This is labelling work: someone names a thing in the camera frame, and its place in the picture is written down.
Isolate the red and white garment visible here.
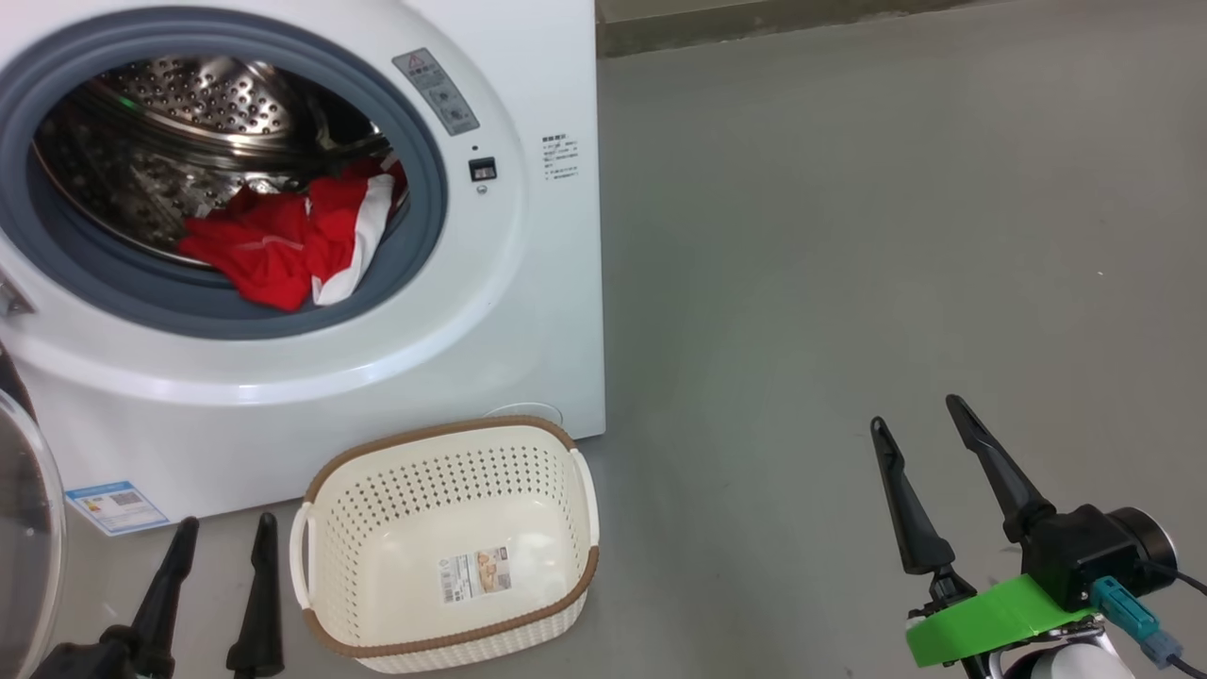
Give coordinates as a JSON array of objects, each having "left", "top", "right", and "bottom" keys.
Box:
[{"left": 177, "top": 158, "right": 408, "bottom": 312}]

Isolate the printed label sticker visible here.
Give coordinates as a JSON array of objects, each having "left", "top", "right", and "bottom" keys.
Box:
[{"left": 438, "top": 547, "right": 513, "bottom": 604}]

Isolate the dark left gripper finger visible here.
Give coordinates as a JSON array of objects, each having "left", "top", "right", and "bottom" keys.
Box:
[
  {"left": 226, "top": 512, "right": 286, "bottom": 678},
  {"left": 130, "top": 517, "right": 201, "bottom": 679}
]

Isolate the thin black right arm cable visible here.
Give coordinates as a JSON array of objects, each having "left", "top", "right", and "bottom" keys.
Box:
[{"left": 1146, "top": 561, "right": 1207, "bottom": 597}]

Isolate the stainless steel washer drum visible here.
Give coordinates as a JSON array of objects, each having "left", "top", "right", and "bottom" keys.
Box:
[{"left": 33, "top": 55, "right": 392, "bottom": 270}]

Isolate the grey warning label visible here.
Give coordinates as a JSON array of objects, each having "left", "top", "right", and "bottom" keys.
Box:
[{"left": 391, "top": 47, "right": 480, "bottom": 136}]

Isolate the black glass washing machine door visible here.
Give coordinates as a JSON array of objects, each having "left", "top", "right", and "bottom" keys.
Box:
[{"left": 0, "top": 349, "right": 67, "bottom": 679}]

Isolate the white front-load washing machine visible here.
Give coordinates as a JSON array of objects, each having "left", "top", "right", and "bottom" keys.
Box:
[{"left": 0, "top": 0, "right": 606, "bottom": 524}]

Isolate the dark grey baseboard strip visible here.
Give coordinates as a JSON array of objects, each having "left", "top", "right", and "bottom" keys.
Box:
[{"left": 596, "top": 0, "right": 1000, "bottom": 58}]

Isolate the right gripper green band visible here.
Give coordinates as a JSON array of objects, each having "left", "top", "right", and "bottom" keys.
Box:
[{"left": 870, "top": 394, "right": 1100, "bottom": 669}]

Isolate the cream perforated basket brown rim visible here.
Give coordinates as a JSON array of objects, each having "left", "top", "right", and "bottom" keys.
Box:
[{"left": 289, "top": 416, "right": 601, "bottom": 674}]

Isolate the teal right cable connector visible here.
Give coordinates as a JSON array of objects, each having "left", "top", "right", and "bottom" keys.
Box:
[{"left": 1092, "top": 577, "right": 1184, "bottom": 669}]

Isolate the round white filter cover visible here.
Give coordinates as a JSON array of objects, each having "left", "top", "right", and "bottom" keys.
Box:
[{"left": 483, "top": 403, "right": 564, "bottom": 427}]

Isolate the blue energy label sticker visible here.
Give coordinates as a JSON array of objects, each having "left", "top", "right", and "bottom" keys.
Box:
[{"left": 64, "top": 481, "right": 171, "bottom": 537}]

